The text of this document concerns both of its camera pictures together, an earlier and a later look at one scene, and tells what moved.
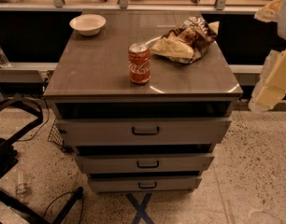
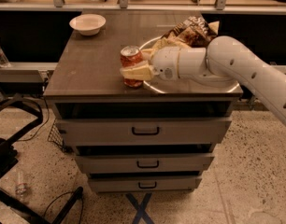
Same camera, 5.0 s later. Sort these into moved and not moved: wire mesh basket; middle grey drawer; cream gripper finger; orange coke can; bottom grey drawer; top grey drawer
Moved: orange coke can; cream gripper finger
Not moved: wire mesh basket; bottom grey drawer; middle grey drawer; top grey drawer
